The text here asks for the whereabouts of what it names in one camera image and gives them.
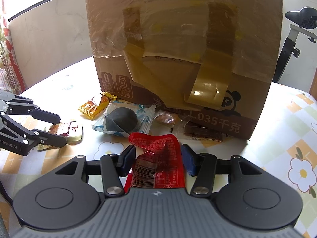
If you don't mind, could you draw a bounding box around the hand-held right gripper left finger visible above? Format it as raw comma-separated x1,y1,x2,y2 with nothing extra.
53,144,137,197

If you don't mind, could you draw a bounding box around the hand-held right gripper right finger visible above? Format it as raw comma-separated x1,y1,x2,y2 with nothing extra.
181,144,265,196

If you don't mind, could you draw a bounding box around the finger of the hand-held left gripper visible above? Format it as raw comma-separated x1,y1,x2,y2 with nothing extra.
0,114,68,148
0,90,61,125

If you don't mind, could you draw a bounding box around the gold snack packet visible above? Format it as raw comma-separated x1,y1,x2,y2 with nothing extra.
37,120,84,152

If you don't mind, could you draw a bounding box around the red snack packet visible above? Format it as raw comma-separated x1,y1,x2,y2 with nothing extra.
124,132,187,194

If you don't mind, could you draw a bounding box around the brown cardboard box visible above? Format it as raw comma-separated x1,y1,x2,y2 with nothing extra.
84,0,284,142

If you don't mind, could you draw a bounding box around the brown bar snack packet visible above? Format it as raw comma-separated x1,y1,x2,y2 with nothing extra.
183,121,229,142

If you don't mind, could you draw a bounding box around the clear packet with dark ball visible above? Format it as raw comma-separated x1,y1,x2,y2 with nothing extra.
92,100,158,137

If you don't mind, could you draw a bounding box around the small yellow snack packet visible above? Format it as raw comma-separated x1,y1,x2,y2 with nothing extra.
79,92,118,121

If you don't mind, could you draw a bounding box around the small clear candy packet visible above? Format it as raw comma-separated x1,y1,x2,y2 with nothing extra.
153,111,192,137

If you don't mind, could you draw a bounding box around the red patterned cloth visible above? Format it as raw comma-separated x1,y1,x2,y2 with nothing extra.
0,0,27,93

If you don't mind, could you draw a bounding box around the exercise bike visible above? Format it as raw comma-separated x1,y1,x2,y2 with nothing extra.
272,6,317,84

